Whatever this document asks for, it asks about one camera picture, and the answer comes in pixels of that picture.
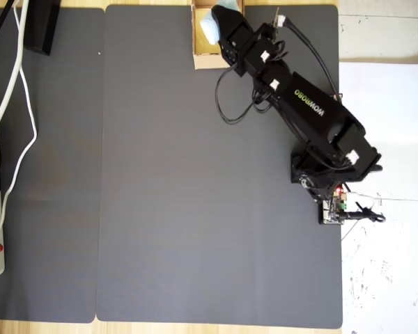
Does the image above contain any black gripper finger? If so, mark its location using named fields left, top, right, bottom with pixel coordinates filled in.
left=218, top=36, right=239, bottom=67
left=211, top=4, right=247, bottom=40

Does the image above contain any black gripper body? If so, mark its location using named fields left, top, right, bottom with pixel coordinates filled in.
left=226, top=19, right=287, bottom=78

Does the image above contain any white cloth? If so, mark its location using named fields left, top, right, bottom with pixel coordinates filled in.
left=199, top=0, right=240, bottom=45

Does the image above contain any open cardboard box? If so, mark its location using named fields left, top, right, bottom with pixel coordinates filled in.
left=190, top=0, right=247, bottom=70

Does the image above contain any white paper sheet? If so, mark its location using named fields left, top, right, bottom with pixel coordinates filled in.
left=338, top=61, right=418, bottom=145

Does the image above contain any circuit board with green terminal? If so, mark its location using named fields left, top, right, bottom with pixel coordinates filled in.
left=318, top=187, right=349, bottom=225

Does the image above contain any large dark grey mat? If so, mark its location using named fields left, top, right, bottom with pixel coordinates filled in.
left=95, top=4, right=344, bottom=330

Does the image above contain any black rectangular stand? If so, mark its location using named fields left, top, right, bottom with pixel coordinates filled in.
left=22, top=0, right=62, bottom=57

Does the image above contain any narrow dark grey mat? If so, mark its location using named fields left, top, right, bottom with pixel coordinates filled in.
left=0, top=7, right=106, bottom=324

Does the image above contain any small wrist camera board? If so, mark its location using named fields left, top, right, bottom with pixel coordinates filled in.
left=270, top=7, right=287, bottom=31

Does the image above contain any black camera cable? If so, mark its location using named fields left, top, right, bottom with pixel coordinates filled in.
left=284, top=16, right=344, bottom=104

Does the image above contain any thin black looped wire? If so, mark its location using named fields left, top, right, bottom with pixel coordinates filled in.
left=215, top=65, right=265, bottom=125

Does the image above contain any black power plug cable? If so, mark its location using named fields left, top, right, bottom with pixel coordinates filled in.
left=343, top=200, right=387, bottom=223

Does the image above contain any thin white cable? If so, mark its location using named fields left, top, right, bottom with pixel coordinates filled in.
left=0, top=0, right=38, bottom=316

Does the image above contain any thick white cable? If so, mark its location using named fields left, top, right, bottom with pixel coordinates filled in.
left=0, top=0, right=31, bottom=132

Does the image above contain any thick black cable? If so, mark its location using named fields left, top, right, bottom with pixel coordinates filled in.
left=0, top=0, right=17, bottom=54

